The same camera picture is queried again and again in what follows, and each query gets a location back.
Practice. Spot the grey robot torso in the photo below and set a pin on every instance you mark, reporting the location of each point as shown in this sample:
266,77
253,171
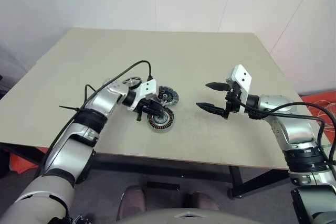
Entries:
170,217

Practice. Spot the dark brown rounded shape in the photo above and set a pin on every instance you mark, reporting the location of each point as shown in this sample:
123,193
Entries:
131,203
199,201

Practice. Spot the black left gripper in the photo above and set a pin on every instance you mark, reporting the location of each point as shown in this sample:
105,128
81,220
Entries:
151,104

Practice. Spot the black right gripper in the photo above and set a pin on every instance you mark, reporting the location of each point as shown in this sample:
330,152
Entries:
232,102

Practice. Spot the black zip tie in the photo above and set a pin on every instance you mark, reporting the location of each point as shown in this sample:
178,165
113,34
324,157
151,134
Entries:
71,108

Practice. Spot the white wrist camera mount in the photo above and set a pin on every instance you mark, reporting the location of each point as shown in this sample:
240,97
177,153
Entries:
148,89
242,77

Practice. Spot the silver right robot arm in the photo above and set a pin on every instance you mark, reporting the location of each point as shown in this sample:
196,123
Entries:
296,129

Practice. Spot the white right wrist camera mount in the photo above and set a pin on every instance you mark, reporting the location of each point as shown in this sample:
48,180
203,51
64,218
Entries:
242,77

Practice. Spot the black round motor lid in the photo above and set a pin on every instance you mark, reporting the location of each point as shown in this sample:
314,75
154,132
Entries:
170,98

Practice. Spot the small orange cloth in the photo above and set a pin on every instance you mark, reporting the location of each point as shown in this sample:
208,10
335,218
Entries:
18,162

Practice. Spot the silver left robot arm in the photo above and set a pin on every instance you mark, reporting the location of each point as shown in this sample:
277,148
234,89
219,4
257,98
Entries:
78,142

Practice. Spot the black metal table frame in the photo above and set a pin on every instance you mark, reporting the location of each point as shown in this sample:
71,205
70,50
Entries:
236,179

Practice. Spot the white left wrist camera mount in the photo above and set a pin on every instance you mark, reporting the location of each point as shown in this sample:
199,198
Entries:
148,89

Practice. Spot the silver spoked rotor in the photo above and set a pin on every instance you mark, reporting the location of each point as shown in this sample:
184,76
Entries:
132,81

